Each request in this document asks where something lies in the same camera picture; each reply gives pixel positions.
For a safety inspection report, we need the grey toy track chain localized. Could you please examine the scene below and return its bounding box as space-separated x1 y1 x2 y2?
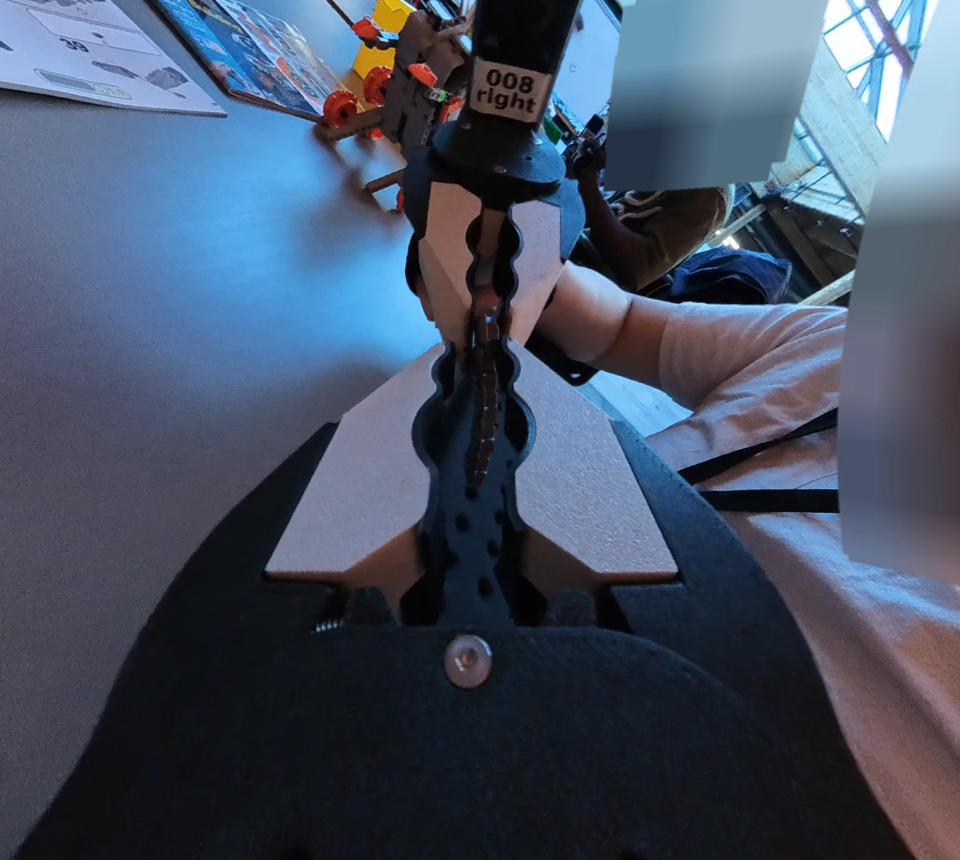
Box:
465 309 505 490

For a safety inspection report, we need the yellow plastic bin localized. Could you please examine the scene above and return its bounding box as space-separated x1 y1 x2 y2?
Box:
352 0 417 81

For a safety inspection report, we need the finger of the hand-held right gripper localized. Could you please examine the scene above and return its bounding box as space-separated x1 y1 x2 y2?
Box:
418 180 489 360
495 199 565 345

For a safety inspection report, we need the open instruction booklet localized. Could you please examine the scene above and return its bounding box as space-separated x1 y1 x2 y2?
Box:
0 0 228 119

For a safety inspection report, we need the grey orange toy robot chassis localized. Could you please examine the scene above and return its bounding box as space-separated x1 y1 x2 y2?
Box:
315 13 481 212

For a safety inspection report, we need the grey desk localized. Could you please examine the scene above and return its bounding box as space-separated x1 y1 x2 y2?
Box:
0 0 481 860

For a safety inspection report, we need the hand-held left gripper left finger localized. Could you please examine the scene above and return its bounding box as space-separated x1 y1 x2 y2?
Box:
264 341 457 623

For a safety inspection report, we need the person's right forearm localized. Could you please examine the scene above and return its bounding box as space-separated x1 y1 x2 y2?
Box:
540 260 676 413

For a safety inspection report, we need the blue printed leaflet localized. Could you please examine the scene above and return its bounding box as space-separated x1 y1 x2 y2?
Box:
127 0 350 122

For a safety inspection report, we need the dark blue bag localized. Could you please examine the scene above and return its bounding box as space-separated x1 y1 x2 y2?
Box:
660 245 792 306

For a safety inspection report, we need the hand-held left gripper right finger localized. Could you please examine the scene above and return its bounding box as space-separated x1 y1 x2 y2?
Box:
508 337 681 593

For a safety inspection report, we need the person's right hand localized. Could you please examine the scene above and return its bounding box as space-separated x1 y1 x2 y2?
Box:
414 275 445 336

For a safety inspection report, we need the black strap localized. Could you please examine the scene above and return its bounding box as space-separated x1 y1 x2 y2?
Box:
678 410 841 516

